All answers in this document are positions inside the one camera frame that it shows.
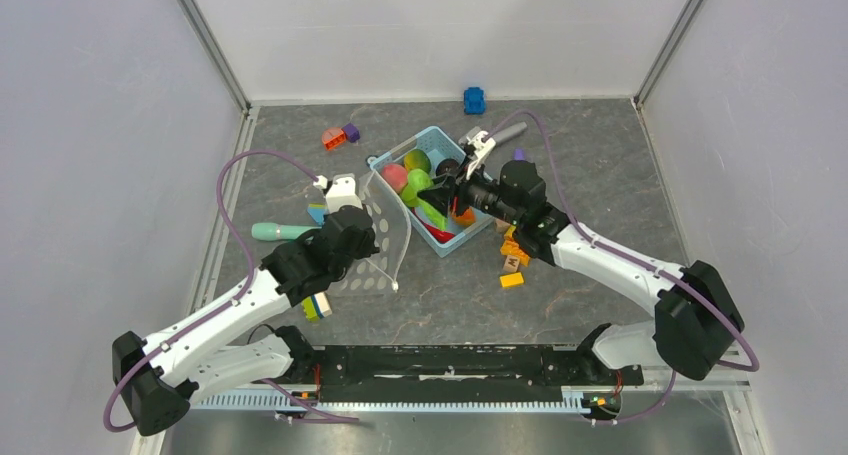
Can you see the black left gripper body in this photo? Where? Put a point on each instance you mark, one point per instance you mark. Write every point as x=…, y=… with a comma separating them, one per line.
x=368, y=247

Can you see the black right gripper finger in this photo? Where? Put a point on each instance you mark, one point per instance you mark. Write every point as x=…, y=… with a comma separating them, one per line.
x=443, y=204
x=450, y=185

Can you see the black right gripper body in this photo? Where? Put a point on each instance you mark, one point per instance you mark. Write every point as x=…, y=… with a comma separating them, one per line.
x=482, y=193

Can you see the green toy cucumber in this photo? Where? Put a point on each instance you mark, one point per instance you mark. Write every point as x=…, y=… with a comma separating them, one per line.
x=435, y=218

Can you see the orange red toy fruit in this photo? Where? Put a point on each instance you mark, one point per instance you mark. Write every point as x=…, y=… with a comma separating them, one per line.
x=464, y=219

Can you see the green toy pea pod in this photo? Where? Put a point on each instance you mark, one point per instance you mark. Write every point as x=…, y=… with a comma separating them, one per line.
x=417, y=180

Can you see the dark toy mangosteen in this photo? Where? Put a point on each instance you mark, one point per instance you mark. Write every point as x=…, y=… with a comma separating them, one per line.
x=446, y=166

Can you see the red toy chili pepper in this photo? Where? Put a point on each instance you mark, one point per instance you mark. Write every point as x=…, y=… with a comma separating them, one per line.
x=440, y=233

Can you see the clear polka dot zip bag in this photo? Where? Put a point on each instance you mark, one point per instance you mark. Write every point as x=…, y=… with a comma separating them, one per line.
x=379, y=273

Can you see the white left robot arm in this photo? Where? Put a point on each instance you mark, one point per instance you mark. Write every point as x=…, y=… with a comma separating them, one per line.
x=158, y=377

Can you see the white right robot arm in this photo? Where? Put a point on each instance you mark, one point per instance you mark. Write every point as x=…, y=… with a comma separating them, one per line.
x=694, y=318

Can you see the multicolour brick stack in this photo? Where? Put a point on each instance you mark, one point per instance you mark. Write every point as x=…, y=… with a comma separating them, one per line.
x=317, y=212

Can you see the light blue plastic basket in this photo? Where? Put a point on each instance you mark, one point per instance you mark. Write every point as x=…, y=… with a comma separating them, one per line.
x=438, y=146

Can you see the wooden cube upper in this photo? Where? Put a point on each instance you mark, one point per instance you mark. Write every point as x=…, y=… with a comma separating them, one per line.
x=501, y=226

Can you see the green orange toy mango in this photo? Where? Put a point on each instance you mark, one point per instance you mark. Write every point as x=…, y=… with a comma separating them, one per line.
x=417, y=159

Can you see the pink toy peach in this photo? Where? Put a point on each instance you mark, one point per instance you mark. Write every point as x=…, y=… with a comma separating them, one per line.
x=396, y=176

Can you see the orange brick stack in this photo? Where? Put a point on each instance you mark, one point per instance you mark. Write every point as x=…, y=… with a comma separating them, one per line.
x=511, y=248

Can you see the green white brick block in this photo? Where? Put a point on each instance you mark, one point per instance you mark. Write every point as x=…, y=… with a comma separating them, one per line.
x=316, y=307

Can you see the wooden letter cube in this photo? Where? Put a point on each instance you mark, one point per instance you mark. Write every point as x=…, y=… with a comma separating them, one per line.
x=512, y=264

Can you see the mint green toy microphone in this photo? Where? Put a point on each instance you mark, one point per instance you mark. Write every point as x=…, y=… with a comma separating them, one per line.
x=270, y=231

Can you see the blue toy brick car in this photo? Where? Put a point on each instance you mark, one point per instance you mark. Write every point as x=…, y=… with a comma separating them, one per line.
x=474, y=102

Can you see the yellow flat brick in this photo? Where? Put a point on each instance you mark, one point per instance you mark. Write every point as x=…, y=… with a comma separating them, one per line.
x=511, y=280

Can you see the orange toy brick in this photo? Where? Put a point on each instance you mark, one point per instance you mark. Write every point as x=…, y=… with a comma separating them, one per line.
x=333, y=137

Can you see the purple toy brick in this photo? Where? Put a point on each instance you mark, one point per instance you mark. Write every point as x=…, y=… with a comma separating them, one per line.
x=352, y=132

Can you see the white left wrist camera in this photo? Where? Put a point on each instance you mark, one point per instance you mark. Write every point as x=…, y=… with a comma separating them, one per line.
x=339, y=191

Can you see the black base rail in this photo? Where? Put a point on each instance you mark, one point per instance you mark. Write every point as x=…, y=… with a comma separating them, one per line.
x=451, y=373

